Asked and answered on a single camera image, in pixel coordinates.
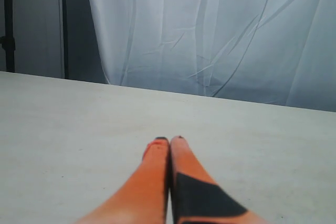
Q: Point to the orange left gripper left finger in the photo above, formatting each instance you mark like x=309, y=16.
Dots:
x=143, y=197

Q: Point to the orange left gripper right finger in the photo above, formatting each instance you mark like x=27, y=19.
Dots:
x=196, y=197

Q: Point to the black stand pole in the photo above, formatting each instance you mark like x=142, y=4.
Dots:
x=8, y=40

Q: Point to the white backdrop curtain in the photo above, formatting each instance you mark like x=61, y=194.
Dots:
x=268, y=51

